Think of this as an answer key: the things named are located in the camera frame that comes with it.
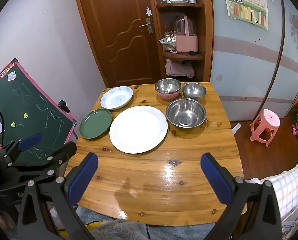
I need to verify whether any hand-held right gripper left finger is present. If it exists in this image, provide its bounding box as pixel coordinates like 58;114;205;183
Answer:
17;152;99;240

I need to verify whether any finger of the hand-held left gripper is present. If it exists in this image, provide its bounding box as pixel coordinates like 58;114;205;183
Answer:
4;141;77;180
0;133;43;166

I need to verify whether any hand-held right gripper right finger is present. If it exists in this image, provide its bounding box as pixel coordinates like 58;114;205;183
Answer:
200;152;283;240

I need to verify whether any green plate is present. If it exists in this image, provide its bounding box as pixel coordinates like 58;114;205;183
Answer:
79;109;113;140

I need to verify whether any large steel bowl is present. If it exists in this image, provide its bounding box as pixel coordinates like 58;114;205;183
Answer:
165;98;206;130

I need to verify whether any large white plate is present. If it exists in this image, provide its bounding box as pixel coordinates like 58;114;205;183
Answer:
109;105;168;154

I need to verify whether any blue floral plate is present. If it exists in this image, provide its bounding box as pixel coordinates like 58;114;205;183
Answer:
100;86;134;110

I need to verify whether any small steel bowl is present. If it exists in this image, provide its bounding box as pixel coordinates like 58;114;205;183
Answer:
182;82;207;100

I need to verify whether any pink bowl with steel lining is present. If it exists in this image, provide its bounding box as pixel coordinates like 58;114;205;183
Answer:
154;78;182;101

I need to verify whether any checkered cloth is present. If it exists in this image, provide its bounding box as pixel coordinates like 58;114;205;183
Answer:
246;156;298;240

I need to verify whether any pink plastic stool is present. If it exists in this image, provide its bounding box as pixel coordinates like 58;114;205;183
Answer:
250;109;281;147

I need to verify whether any pale blue sliding wardrobe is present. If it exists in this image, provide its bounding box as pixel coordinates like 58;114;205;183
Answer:
210;0;298;120

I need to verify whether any pink cloth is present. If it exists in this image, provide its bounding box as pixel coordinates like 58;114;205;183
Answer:
165;59;195;78

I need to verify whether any brown wooden door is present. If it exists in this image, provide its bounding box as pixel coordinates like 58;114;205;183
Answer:
71;0;164;88

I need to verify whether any pink basket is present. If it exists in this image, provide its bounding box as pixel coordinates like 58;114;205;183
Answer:
175;15;199;52

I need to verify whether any crumpled silver foil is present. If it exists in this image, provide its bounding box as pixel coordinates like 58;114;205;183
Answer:
159;36;177;48

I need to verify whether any black cable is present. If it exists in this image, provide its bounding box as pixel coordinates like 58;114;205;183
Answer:
0;109;6;133

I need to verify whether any green chalkboard with pink frame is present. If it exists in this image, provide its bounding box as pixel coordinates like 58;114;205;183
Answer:
0;58;81;165

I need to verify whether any metal door handle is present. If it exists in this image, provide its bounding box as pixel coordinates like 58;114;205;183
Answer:
139;17;154;34

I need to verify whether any wall poster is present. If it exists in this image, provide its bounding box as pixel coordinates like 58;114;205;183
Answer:
221;0;269;30

